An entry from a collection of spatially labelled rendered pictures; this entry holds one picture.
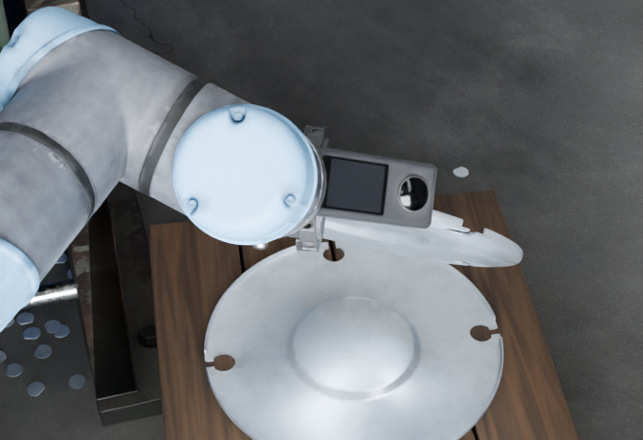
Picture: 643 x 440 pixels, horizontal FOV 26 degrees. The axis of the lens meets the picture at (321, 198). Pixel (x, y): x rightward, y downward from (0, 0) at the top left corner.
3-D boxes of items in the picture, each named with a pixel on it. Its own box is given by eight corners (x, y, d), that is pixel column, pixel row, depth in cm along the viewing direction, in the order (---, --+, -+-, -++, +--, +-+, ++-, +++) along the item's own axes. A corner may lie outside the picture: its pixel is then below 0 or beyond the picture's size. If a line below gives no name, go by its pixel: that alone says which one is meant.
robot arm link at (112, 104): (-49, 81, 74) (132, 177, 73) (60, -31, 81) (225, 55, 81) (-57, 174, 80) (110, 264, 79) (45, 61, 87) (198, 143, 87)
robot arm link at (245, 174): (198, 69, 75) (337, 142, 75) (226, 89, 86) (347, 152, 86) (130, 198, 75) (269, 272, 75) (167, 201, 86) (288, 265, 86)
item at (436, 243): (589, 276, 119) (591, 268, 119) (336, 182, 102) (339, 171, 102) (373, 257, 142) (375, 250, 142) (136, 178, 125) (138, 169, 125)
